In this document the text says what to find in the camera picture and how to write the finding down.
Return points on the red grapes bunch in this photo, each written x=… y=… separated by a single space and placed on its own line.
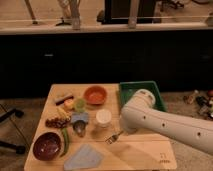
x=57 y=123

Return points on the green plastic tray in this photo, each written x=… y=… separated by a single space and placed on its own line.
x=127 y=90

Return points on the green round toy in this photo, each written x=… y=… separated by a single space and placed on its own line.
x=79 y=105

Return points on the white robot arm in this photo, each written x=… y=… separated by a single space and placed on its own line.
x=139 y=112

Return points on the green chili pepper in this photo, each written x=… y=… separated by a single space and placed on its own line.
x=66 y=141

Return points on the silver metal fork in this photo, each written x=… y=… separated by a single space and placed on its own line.
x=113 y=138

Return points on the light blue cloth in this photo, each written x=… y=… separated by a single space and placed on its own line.
x=85 y=157

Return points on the yellow corn toy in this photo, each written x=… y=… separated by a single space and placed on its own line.
x=63 y=113

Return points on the orange peach toy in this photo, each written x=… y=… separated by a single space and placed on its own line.
x=69 y=104

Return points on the white paper cup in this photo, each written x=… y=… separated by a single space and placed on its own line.
x=103 y=117

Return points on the wooden folding table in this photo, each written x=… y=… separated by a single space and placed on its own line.
x=144 y=150

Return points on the dark purple bowl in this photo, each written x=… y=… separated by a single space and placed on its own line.
x=47 y=146

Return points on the black office chair base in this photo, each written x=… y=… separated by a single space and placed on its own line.
x=7 y=139

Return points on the orange bowl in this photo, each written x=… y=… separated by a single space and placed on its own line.
x=95 y=95

